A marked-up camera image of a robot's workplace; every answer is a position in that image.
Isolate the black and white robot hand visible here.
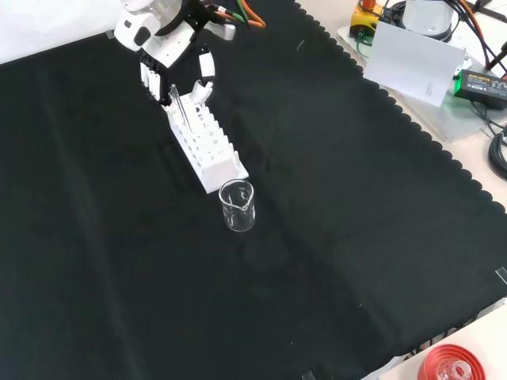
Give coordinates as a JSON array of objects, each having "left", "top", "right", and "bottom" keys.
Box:
[{"left": 113, "top": 0, "right": 238, "bottom": 108}]

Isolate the white test tube rack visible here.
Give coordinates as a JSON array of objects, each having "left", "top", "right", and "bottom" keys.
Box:
[{"left": 165, "top": 92, "right": 250, "bottom": 195}]

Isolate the small clear glass beaker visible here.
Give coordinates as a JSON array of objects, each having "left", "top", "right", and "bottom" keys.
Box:
[{"left": 218, "top": 178, "right": 256, "bottom": 234}]

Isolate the yellow stop button box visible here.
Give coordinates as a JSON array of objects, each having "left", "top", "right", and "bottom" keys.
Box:
[{"left": 351, "top": 0, "right": 383, "bottom": 39}]

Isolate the black scalloped bench cloth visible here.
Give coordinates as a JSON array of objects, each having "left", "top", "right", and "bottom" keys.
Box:
[{"left": 0, "top": 0, "right": 507, "bottom": 380}]

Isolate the black power supply box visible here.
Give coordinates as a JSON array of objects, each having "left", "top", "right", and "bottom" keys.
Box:
[{"left": 452, "top": 69, "right": 507, "bottom": 112}]

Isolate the red ribbed round lid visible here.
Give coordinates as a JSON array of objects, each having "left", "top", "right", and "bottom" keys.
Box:
[{"left": 417, "top": 344, "right": 486, "bottom": 380}]

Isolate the small clear glass piece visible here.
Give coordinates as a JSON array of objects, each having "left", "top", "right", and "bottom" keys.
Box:
[{"left": 436, "top": 360, "right": 475, "bottom": 380}]

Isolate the orange and green cable bundle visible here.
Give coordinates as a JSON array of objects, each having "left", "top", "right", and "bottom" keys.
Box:
[{"left": 204, "top": 0, "right": 267, "bottom": 29}]

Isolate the grey metal base plate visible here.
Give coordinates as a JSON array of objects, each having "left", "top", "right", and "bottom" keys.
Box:
[{"left": 336, "top": 22, "right": 507, "bottom": 146}]

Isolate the black coiled cable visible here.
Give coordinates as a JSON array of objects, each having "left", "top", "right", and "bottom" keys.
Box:
[{"left": 488, "top": 125, "right": 507, "bottom": 180}]

